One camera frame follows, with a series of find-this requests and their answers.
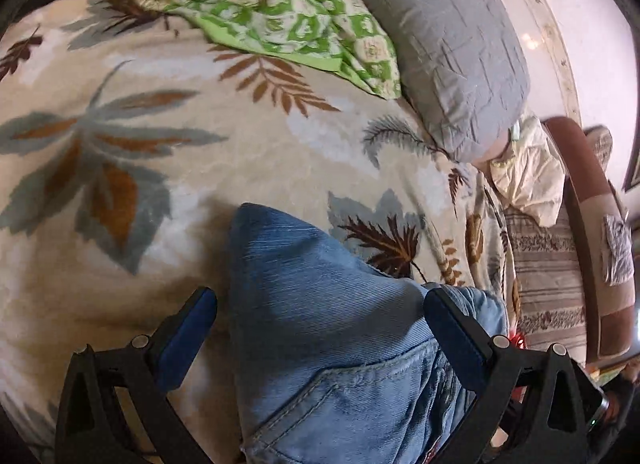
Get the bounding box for cream crumpled cloth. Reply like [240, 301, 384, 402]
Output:
[487, 114, 568, 227]

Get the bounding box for dark picture frame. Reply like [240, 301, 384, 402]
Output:
[622, 134, 640, 192]

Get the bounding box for light wooden trim strip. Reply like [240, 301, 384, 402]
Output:
[492, 0, 583, 125]

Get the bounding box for grey patterned sofa cover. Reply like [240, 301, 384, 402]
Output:
[502, 204, 588, 352]

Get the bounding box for beige leaf-print blanket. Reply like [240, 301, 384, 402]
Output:
[0, 0, 518, 450]

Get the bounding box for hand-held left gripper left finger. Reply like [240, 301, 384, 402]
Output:
[55, 286, 218, 464]

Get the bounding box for green patterned quilt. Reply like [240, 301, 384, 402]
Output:
[35, 0, 403, 101]

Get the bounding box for patterned cushion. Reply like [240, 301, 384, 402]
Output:
[585, 126, 613, 170]

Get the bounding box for grey quilted pillow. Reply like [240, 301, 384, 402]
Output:
[332, 0, 531, 163]

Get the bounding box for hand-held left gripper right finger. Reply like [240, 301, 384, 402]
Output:
[422, 286, 603, 464]

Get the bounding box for grey cloth on armrest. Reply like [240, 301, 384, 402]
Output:
[602, 214, 636, 287]

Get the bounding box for pink pillow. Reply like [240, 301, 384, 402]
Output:
[472, 136, 513, 170]

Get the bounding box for brown sofa armrest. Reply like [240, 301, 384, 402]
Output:
[542, 116, 638, 365]

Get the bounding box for blue denim pants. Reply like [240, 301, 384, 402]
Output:
[227, 202, 508, 464]

